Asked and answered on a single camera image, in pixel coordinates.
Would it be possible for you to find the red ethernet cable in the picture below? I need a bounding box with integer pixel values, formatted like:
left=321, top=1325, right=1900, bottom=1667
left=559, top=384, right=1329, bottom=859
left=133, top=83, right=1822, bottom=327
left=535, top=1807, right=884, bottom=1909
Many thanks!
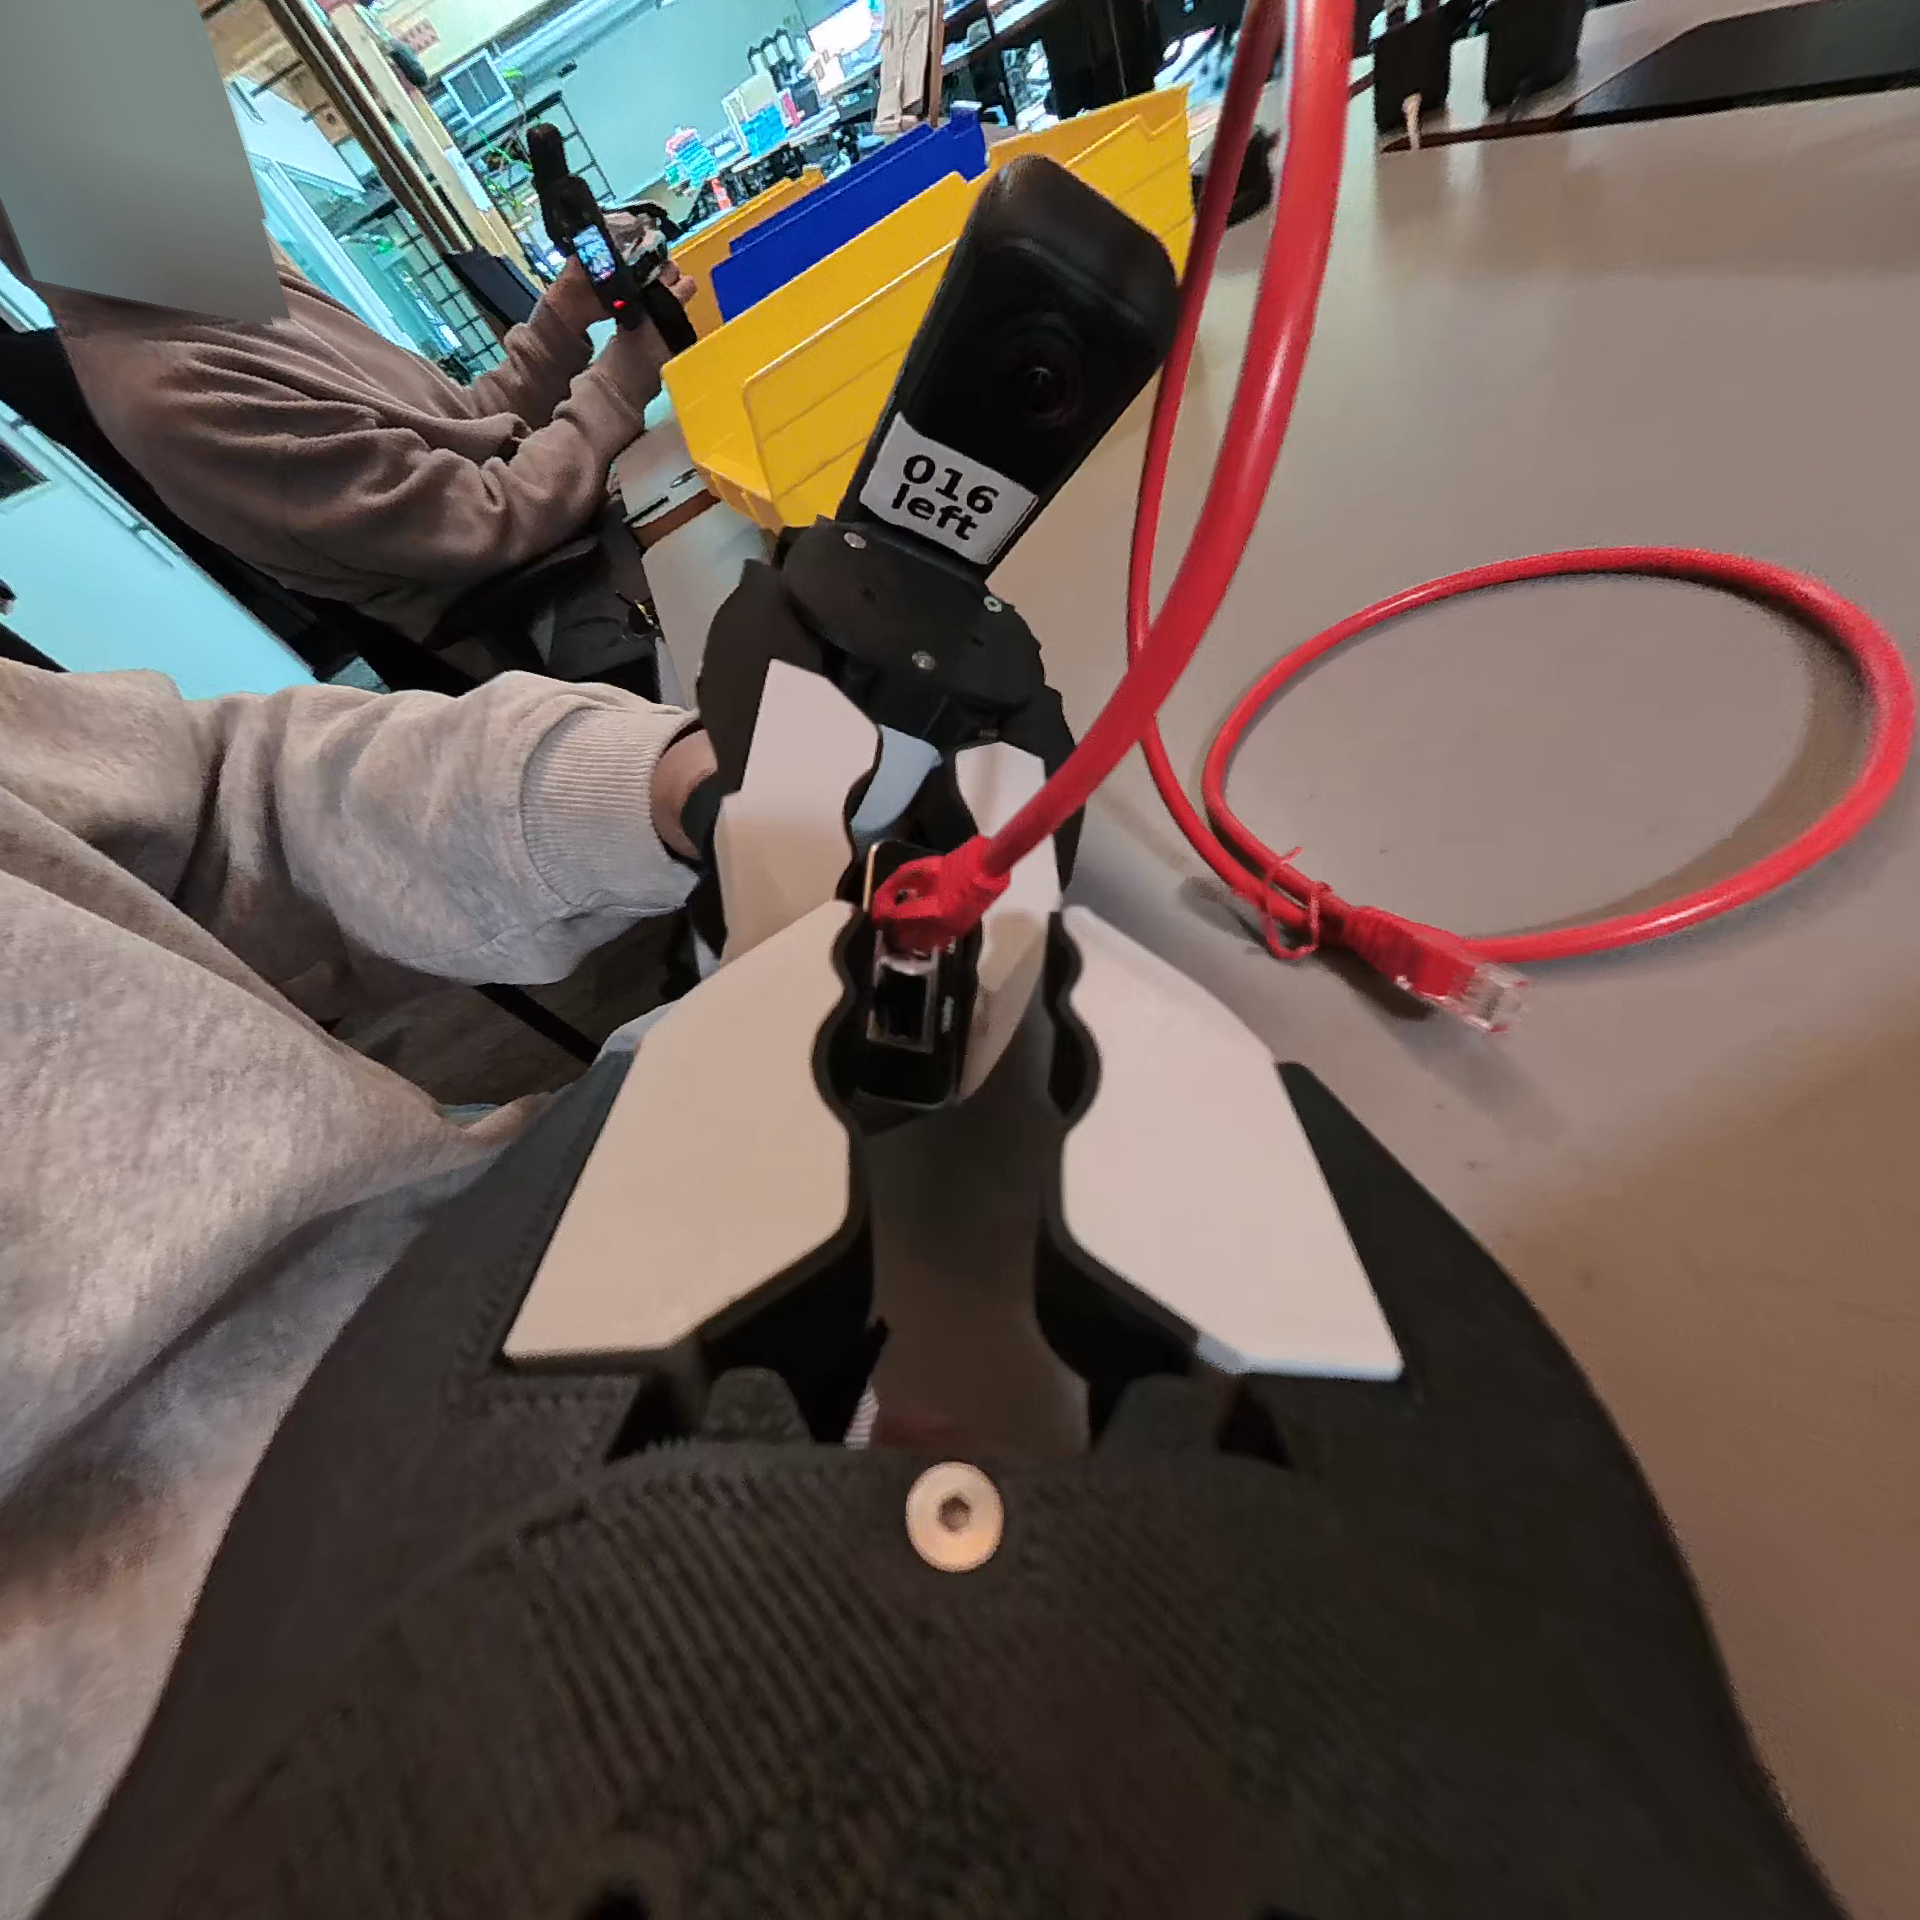
left=869, top=0, right=1913, bottom=1038

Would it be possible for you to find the black power adapter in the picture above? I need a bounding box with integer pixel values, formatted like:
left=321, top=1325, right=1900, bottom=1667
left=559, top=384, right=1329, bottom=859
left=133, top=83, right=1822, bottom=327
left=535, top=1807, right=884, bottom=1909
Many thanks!
left=1483, top=0, right=1592, bottom=107
left=1371, top=0, right=1479, bottom=113

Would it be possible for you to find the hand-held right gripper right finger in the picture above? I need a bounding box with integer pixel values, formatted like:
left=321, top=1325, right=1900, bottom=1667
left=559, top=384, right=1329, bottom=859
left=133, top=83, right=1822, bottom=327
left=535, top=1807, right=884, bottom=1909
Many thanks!
left=1034, top=906, right=1408, bottom=1382

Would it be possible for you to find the black office chair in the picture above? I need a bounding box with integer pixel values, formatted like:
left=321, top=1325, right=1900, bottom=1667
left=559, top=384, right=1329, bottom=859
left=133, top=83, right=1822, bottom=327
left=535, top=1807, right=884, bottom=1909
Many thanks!
left=0, top=322, right=662, bottom=708

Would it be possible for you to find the person's left forearm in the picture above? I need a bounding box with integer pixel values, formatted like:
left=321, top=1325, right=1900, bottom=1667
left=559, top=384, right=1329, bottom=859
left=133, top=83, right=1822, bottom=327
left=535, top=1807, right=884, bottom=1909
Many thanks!
left=0, top=651, right=708, bottom=991

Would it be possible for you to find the blue storage bin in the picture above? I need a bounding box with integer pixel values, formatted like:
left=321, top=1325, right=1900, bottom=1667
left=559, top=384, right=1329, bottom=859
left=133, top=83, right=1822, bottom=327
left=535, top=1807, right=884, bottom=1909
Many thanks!
left=708, top=107, right=992, bottom=324

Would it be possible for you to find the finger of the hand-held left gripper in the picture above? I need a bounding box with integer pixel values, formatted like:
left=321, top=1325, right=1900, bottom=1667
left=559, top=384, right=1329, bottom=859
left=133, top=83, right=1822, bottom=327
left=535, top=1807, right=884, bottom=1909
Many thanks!
left=948, top=741, right=1079, bottom=1097
left=714, top=660, right=888, bottom=973

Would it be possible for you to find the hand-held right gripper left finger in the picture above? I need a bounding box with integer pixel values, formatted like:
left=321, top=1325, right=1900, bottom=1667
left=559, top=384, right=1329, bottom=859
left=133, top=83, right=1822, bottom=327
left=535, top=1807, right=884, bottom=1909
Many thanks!
left=501, top=899, right=875, bottom=1367

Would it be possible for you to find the person's grey zip sweatshirt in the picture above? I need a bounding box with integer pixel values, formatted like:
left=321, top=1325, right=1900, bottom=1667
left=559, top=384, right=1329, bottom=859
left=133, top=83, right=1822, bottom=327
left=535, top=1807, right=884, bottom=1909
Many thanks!
left=0, top=780, right=601, bottom=1920

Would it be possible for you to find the black ethernet adapter box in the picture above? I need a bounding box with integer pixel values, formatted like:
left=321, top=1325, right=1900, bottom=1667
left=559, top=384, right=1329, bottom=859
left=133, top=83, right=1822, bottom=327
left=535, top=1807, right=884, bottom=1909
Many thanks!
left=816, top=839, right=992, bottom=1119

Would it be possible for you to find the yellow storage bin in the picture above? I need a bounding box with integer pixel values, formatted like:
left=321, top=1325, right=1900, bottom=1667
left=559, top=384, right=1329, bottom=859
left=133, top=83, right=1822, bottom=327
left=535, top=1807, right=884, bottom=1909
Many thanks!
left=665, top=167, right=827, bottom=294
left=659, top=82, right=1201, bottom=538

